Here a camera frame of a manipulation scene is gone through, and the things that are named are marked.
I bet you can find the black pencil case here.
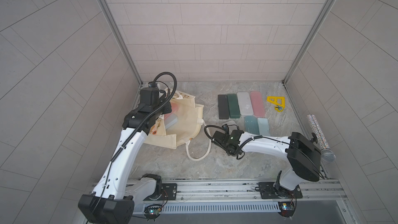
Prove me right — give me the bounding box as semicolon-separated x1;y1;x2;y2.
218;94;230;119

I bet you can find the pink pencil case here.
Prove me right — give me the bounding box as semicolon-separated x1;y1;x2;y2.
249;91;265;118

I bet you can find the floral canvas tote bag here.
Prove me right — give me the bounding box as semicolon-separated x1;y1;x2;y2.
145;91;211;161

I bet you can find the right circuit board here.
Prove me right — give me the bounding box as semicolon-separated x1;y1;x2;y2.
278;202;296;218

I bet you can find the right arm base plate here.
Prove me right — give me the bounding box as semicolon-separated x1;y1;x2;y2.
255;182;303;200

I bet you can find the salmon red pencil case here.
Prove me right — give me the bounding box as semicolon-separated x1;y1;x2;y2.
169;102;179;119

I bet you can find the white grey pencil case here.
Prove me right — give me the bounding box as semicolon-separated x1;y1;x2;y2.
236;92;254;116

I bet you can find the light teal pencil case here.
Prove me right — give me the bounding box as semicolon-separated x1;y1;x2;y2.
244;116;260;135

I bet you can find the translucent white pencil case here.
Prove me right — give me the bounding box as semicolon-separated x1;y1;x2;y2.
222;120;239;132

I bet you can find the aluminium mounting rail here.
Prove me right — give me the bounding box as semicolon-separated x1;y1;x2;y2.
162;179;347;203

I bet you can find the yellow triangular wooden toy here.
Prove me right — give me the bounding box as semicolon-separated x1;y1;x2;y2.
267;96;286;112

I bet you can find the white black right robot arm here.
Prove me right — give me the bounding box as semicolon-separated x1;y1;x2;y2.
210;130;322;192

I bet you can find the glittery silver microphone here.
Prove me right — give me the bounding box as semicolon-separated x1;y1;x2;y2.
307;115;336;163

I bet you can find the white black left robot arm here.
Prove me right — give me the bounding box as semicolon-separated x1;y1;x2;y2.
78;86;176;224

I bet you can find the black microphone stand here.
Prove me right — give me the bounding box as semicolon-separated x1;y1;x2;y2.
311;132;318;144

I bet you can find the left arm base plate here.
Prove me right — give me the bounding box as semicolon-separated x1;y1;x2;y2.
145;183;177;201

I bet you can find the pale blue pencil case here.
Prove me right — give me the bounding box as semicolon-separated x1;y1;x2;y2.
258;118;271;136

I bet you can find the dark green pencil case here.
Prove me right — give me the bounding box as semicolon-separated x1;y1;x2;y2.
227;94;241;119

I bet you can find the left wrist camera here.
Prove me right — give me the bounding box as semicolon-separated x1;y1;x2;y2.
148;82;161;91

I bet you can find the left circuit board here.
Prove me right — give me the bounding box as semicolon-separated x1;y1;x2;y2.
144;204;163;221

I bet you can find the circuit board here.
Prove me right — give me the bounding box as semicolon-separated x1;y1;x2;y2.
278;202;296;218
144;204;163;221

